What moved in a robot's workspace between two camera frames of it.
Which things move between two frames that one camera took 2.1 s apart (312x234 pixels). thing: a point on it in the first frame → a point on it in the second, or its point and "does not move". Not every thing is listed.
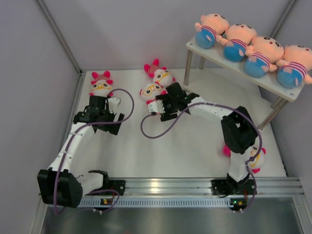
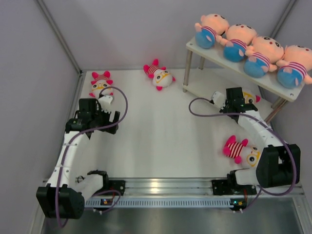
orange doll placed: x=265 y=51 does not move
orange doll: x=296 y=67 does not move
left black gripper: x=113 y=128 does not move
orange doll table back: x=212 y=25 does not move
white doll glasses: x=149 y=91 → x=248 y=95
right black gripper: x=166 y=115 → x=224 y=109
